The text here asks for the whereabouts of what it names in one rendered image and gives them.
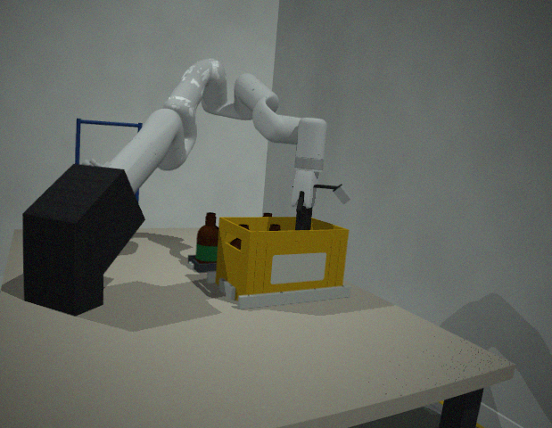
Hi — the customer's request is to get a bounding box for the yellow crate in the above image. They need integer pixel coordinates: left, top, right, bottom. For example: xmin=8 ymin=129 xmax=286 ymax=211
xmin=217 ymin=217 xmax=349 ymax=301

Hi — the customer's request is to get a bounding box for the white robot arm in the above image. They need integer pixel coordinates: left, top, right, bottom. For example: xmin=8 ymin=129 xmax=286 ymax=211
xmin=81 ymin=59 xmax=326 ymax=193

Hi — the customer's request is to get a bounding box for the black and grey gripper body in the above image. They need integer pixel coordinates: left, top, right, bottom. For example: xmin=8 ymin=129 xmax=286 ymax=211
xmin=291 ymin=168 xmax=323 ymax=209

